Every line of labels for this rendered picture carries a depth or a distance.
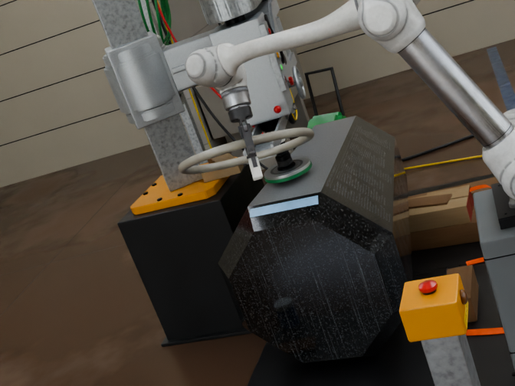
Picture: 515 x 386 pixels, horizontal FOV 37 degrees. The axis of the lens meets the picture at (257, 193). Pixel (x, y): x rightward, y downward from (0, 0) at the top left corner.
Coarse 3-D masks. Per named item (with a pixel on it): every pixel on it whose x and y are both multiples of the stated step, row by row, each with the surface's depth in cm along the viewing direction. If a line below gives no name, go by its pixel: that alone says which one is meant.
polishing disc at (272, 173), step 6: (300, 162) 342; (306, 162) 339; (270, 168) 349; (276, 168) 346; (294, 168) 337; (300, 168) 334; (264, 174) 344; (270, 174) 341; (276, 174) 338; (282, 174) 335; (288, 174) 333; (294, 174) 333
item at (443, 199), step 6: (414, 198) 429; (420, 198) 426; (426, 198) 423; (432, 198) 420; (438, 198) 417; (444, 198) 415; (408, 204) 423; (414, 204) 421; (420, 204) 418; (426, 204) 416; (432, 204) 414; (438, 204) 412
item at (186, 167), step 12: (276, 132) 251; (288, 132) 253; (300, 132) 258; (312, 132) 266; (228, 144) 249; (240, 144) 248; (288, 144) 287; (300, 144) 283; (192, 156) 256; (204, 156) 252; (216, 156) 252; (264, 156) 294; (180, 168) 265; (192, 168) 280; (204, 168) 286; (216, 168) 291
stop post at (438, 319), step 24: (408, 288) 165; (456, 288) 159; (408, 312) 158; (432, 312) 156; (456, 312) 155; (408, 336) 160; (432, 336) 158; (456, 336) 159; (432, 360) 163; (456, 360) 161; (456, 384) 164; (480, 384) 171
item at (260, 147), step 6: (294, 108) 352; (282, 120) 328; (258, 126) 333; (282, 126) 324; (252, 132) 320; (258, 132) 329; (264, 144) 314; (270, 144) 293; (276, 144) 299; (258, 150) 308; (270, 156) 294
